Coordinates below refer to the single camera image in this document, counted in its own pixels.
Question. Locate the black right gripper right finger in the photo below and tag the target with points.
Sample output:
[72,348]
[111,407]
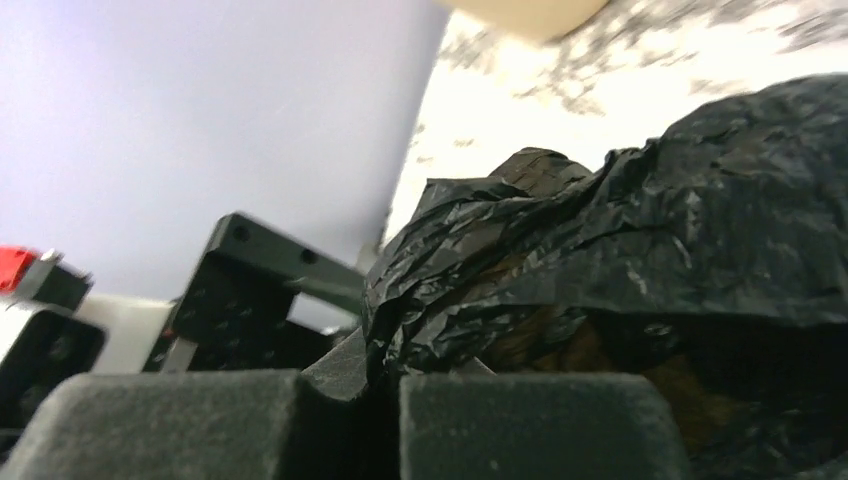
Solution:
[582,426]

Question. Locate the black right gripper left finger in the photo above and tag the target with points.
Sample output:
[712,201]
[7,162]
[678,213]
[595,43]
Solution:
[320,423]

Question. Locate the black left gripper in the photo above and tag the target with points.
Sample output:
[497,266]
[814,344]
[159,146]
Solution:
[234,312]

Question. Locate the black plastic trash bag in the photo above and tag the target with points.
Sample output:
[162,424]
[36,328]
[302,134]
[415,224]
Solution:
[712,261]

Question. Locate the beige cylindrical trash bin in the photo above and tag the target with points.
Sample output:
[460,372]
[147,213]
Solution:
[536,21]

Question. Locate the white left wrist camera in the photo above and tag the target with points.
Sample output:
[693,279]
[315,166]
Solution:
[54,327]

